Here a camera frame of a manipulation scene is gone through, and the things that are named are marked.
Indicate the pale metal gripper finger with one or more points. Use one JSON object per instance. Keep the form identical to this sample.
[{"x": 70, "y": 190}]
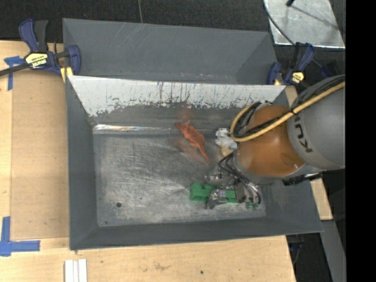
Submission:
[
  {"x": 214, "y": 175},
  {"x": 216, "y": 199}
]

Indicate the green toy block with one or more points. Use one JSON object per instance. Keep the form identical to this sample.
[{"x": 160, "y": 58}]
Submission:
[{"x": 199, "y": 192}]

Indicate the white crumpled cloth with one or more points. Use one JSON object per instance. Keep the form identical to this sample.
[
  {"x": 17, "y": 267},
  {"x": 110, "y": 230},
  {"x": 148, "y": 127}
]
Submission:
[{"x": 224, "y": 138}]

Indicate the orange toy lizard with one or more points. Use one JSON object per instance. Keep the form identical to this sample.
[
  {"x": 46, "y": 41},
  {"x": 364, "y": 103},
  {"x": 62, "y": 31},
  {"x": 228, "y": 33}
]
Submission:
[{"x": 192, "y": 137}]

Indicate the grey metal bin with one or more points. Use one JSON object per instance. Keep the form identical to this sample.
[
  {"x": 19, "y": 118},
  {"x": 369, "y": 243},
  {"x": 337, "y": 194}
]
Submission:
[{"x": 141, "y": 169}]

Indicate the pale wood board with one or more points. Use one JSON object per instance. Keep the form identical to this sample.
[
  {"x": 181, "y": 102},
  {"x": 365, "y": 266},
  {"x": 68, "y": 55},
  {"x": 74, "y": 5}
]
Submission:
[{"x": 38, "y": 157}]

